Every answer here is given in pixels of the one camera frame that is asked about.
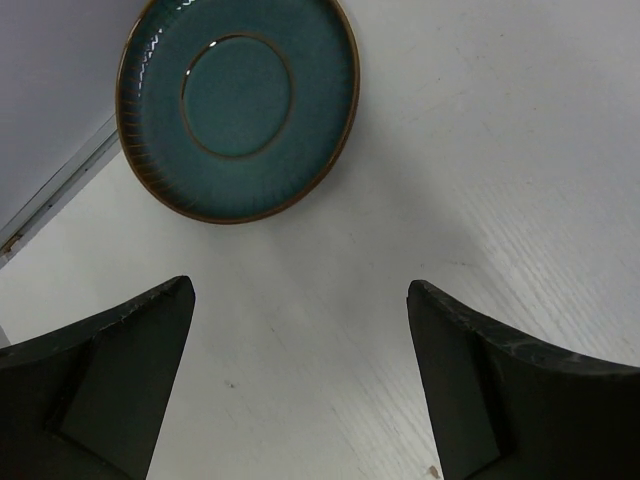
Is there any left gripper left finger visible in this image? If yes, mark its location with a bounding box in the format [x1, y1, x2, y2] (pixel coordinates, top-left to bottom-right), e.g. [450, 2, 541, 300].
[1, 276, 194, 479]

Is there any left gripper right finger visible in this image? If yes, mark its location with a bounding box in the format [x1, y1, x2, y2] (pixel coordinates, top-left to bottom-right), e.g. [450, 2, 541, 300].
[407, 280, 639, 479]

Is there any dark teal round plate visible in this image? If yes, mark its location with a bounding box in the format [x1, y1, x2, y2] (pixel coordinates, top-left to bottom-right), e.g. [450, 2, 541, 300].
[115, 1, 360, 224]

